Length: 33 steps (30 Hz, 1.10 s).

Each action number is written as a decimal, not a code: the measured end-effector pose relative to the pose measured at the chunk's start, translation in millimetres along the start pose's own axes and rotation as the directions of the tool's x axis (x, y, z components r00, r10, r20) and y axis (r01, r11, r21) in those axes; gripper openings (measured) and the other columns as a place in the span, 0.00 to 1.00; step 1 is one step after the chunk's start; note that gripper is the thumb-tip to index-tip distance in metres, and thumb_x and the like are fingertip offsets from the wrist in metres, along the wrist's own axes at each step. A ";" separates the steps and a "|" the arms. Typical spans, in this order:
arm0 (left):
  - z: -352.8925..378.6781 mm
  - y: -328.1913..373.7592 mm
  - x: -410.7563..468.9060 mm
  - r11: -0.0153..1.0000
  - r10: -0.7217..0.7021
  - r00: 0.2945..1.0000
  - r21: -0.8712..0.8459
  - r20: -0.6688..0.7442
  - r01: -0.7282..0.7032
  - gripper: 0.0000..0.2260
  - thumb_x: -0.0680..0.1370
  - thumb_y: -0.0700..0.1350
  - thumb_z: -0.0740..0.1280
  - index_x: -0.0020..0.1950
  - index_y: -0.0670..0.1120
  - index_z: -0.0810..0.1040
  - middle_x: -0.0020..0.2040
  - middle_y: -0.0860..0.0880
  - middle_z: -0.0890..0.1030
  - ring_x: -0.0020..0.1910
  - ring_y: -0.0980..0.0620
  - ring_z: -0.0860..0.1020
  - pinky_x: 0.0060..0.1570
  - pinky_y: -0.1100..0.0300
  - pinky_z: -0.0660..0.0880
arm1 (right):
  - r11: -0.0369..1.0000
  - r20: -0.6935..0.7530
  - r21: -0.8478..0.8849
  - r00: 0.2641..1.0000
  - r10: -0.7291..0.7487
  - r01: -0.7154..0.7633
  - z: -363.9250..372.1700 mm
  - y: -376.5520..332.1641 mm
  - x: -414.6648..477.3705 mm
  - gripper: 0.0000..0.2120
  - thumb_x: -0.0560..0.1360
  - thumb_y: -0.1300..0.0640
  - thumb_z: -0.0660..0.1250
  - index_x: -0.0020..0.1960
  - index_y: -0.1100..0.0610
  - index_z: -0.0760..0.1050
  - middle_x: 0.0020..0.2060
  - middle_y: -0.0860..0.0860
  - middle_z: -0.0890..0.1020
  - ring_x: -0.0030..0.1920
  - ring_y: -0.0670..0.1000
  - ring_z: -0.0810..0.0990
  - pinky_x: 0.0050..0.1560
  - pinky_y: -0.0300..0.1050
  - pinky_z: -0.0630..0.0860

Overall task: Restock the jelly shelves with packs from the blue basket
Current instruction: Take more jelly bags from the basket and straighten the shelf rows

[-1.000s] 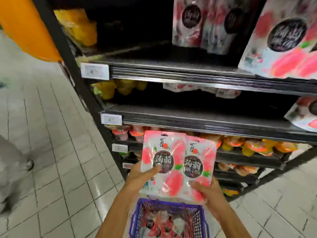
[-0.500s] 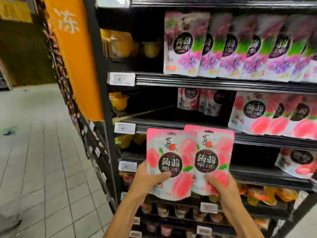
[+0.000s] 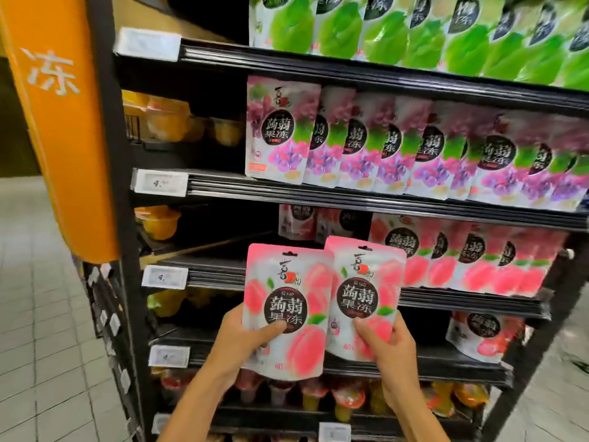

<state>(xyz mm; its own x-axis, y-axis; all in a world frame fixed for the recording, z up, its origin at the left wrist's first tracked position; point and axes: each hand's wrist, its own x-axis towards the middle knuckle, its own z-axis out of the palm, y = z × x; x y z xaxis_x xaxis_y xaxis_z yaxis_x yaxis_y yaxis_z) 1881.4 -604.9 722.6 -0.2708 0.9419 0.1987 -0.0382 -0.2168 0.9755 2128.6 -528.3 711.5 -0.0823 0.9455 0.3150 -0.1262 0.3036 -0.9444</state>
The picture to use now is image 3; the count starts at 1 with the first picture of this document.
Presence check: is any person's left hand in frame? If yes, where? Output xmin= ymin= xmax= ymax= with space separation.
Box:
xmin=198 ymin=301 xmax=288 ymax=387

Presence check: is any person's right hand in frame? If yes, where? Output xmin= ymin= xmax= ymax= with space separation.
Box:
xmin=352 ymin=308 xmax=420 ymax=411

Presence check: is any row of purple-white bags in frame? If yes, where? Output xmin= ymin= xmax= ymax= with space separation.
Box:
xmin=245 ymin=75 xmax=589 ymax=212

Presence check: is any dark grey metal shelf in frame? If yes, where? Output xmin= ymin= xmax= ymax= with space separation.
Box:
xmin=83 ymin=0 xmax=589 ymax=442

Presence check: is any row of green-white bags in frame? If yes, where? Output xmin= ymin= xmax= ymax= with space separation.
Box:
xmin=248 ymin=0 xmax=589 ymax=93

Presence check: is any row of small pink-lid cups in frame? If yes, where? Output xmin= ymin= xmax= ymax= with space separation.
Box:
xmin=158 ymin=368 xmax=491 ymax=422

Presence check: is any red-white jelly bag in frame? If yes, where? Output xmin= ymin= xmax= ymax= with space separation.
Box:
xmin=446 ymin=311 xmax=526 ymax=365

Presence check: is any strip of small white tags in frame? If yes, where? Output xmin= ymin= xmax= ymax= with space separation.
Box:
xmin=85 ymin=262 xmax=144 ymax=438

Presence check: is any row of yellow tubs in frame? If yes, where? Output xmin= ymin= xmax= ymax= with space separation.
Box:
xmin=121 ymin=90 xmax=245 ymax=145

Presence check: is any orange aisle sign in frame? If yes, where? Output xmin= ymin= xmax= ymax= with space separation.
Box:
xmin=0 ymin=0 xmax=121 ymax=265

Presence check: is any brown cardboard sheet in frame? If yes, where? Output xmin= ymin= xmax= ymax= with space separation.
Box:
xmin=112 ymin=0 xmax=226 ymax=42

